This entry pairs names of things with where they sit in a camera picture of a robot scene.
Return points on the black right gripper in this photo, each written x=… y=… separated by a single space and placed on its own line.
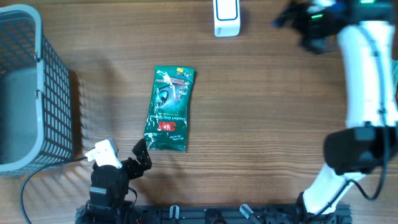
x=301 y=8

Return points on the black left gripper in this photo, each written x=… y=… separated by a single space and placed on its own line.
x=143 y=158

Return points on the green 3M gloves packet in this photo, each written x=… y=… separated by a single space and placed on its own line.
x=167 y=120

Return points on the light teal tissue pack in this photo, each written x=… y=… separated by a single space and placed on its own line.
x=394 y=72

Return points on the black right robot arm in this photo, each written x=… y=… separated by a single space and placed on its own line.
x=364 y=31

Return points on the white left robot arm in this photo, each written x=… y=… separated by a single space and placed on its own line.
x=110 y=184

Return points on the white barcode scanner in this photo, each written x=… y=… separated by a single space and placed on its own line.
x=227 y=18

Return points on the grey plastic shopping basket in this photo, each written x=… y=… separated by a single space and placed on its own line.
x=36 y=101

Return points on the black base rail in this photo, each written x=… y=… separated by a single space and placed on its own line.
x=199 y=215

